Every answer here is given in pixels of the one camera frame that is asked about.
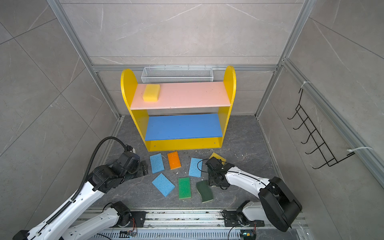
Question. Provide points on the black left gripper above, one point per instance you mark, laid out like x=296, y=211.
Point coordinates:
x=142, y=167

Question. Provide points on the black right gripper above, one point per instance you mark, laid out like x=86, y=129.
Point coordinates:
x=211, y=182

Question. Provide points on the yellow sponge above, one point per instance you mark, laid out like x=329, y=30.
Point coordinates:
x=151, y=93
x=221, y=159

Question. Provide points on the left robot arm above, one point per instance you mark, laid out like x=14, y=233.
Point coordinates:
x=59, y=225

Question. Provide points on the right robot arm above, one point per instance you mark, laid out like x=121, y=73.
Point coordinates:
x=277, y=204

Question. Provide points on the yellow shelf with coloured boards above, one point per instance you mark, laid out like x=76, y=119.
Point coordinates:
x=181, y=132

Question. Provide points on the dark green sponge left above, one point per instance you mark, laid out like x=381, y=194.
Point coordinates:
x=205, y=191

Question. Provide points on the blue sponge middle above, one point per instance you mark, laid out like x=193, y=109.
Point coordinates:
x=195, y=167

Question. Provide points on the blue sponge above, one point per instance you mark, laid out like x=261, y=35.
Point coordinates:
x=195, y=167
x=164, y=185
x=157, y=164

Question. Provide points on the blue sponge upper left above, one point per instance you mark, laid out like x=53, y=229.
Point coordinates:
x=157, y=164

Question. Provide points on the bright green sponge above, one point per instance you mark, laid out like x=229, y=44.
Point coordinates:
x=184, y=188

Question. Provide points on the blue sponge lower left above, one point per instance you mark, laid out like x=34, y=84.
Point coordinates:
x=164, y=185

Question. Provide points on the orange sponge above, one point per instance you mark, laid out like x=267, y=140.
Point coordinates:
x=174, y=160

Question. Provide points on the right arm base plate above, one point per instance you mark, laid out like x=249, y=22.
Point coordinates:
x=233, y=219

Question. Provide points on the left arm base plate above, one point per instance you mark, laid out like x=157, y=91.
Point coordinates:
x=136, y=219

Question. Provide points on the aluminium mounting rail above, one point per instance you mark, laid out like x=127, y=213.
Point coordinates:
x=194, y=225

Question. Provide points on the white wire mesh basket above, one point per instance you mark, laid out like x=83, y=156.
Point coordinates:
x=160, y=75

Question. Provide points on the black wire hook rack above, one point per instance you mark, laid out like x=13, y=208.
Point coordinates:
x=314, y=136

